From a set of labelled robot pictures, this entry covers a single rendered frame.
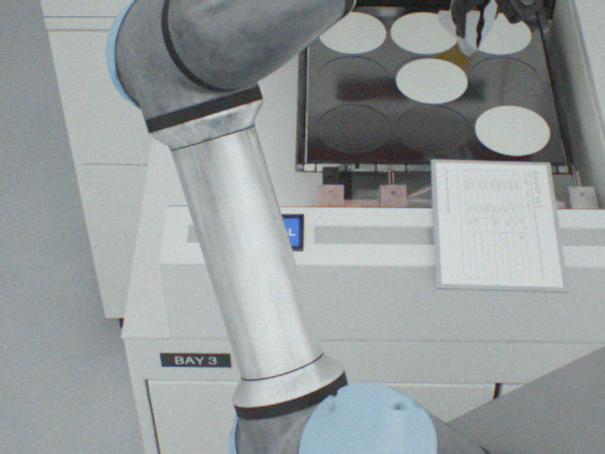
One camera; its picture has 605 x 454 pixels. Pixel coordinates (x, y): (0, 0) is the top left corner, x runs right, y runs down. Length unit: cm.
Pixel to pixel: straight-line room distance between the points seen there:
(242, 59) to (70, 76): 102
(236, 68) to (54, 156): 195
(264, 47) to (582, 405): 48
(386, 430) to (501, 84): 79
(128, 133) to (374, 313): 79
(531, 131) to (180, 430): 63
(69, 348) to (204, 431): 94
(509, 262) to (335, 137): 36
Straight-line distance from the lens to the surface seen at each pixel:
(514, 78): 172
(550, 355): 152
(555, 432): 122
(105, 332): 256
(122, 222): 225
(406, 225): 141
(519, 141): 162
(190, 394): 157
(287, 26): 102
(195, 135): 110
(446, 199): 143
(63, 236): 276
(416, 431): 104
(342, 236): 140
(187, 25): 103
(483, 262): 136
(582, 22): 174
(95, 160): 214
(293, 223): 140
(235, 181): 111
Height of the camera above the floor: 198
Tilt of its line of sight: 47 degrees down
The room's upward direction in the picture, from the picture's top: 1 degrees counter-clockwise
